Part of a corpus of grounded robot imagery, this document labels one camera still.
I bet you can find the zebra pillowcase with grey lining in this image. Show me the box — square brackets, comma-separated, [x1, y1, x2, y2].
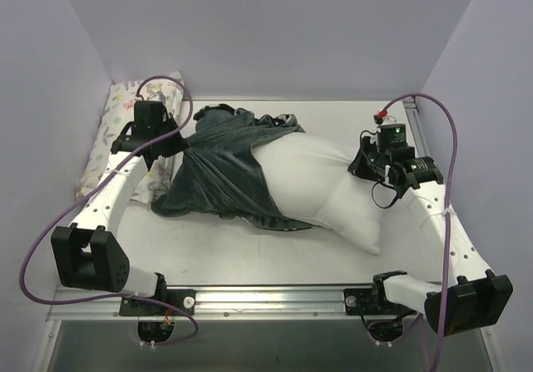
[151, 103, 311, 231]

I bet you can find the white pillow insert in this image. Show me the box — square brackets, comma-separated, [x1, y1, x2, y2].
[252, 132, 382, 255]

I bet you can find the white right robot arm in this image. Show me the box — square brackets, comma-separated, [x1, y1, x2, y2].
[348, 123, 513, 335]

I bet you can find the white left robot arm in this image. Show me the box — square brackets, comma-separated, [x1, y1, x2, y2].
[51, 101, 187, 315]

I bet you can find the floral animal print pillow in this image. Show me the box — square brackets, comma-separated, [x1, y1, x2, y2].
[76, 72, 183, 204]

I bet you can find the thin black cable loop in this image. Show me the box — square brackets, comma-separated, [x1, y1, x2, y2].
[371, 180, 403, 210]

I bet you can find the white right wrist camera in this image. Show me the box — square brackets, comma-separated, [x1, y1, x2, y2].
[373, 110, 398, 127]

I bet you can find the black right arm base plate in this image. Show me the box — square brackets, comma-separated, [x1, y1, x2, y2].
[343, 287, 401, 316]

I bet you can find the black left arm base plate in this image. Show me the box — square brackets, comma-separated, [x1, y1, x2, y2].
[118, 289, 197, 317]

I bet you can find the aluminium front rail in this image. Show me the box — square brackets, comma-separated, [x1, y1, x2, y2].
[47, 285, 426, 321]

